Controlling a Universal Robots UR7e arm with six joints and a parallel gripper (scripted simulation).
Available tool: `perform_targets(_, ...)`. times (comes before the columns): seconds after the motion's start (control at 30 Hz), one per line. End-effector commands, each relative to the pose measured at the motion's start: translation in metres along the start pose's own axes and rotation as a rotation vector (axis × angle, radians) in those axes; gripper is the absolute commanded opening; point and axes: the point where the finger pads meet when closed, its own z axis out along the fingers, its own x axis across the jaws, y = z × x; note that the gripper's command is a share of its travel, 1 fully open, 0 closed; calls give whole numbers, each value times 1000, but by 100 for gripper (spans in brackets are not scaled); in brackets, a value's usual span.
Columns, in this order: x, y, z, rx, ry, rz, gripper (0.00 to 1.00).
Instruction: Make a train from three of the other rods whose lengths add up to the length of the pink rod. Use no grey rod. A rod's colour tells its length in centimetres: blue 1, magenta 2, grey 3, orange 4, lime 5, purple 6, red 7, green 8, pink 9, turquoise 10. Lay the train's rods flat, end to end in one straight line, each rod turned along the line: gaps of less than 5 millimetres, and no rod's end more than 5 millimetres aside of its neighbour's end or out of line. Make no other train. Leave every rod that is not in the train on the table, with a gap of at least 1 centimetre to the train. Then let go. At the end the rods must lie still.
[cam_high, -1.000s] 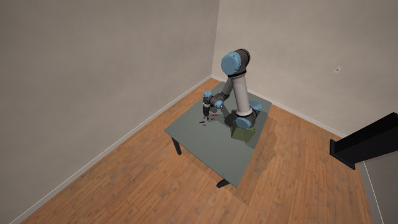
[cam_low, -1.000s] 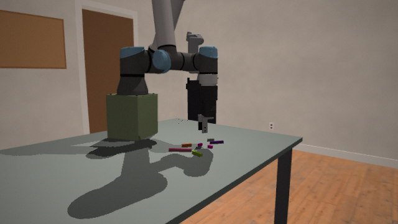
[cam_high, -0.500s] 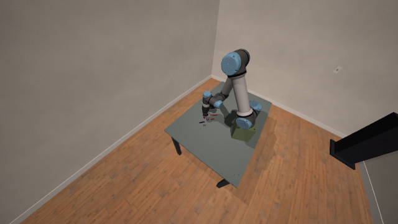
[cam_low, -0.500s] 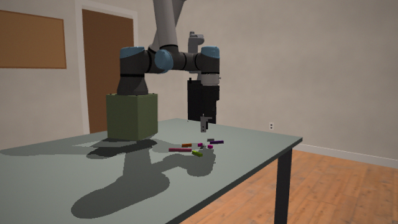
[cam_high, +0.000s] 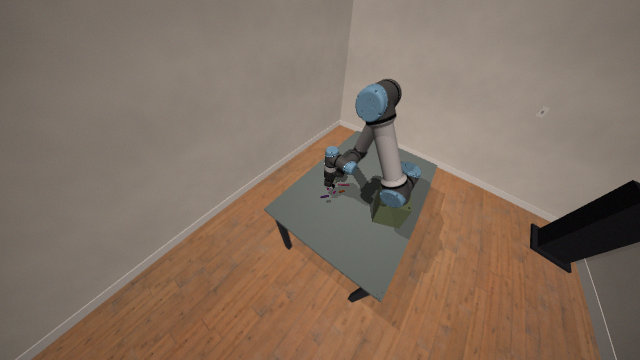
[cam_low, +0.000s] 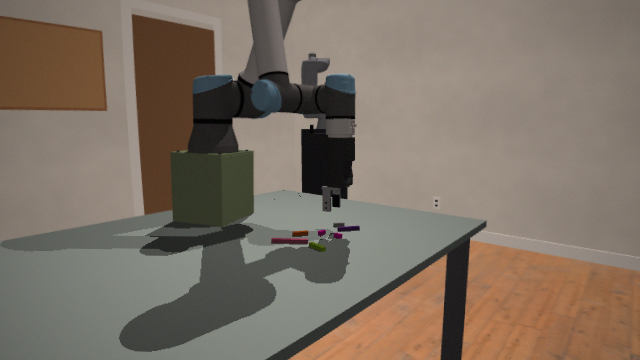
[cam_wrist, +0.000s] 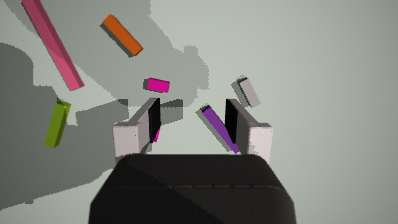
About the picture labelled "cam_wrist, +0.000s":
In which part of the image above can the orange rod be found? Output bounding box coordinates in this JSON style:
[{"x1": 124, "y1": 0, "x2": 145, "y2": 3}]
[{"x1": 103, "y1": 14, "x2": 144, "y2": 56}]

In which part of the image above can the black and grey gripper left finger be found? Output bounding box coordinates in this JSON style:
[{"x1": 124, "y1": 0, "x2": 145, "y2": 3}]
[{"x1": 112, "y1": 98, "x2": 161, "y2": 165}]

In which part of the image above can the lime green rectangular bar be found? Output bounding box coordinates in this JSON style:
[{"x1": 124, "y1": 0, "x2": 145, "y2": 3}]
[{"x1": 44, "y1": 101, "x2": 71, "y2": 148}]

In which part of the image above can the pink rod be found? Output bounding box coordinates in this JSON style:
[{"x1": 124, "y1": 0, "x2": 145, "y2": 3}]
[{"x1": 21, "y1": 0, "x2": 84, "y2": 91}]

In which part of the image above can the purple rod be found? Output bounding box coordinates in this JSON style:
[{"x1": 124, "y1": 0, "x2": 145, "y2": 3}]
[{"x1": 202, "y1": 105, "x2": 239, "y2": 154}]

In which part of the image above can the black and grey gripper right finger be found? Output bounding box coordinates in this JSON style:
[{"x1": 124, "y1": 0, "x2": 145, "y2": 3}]
[{"x1": 225, "y1": 99, "x2": 273, "y2": 165}]

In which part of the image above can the grey rectangular block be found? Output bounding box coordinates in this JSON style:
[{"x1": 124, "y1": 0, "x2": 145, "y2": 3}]
[{"x1": 238, "y1": 77, "x2": 260, "y2": 108}]

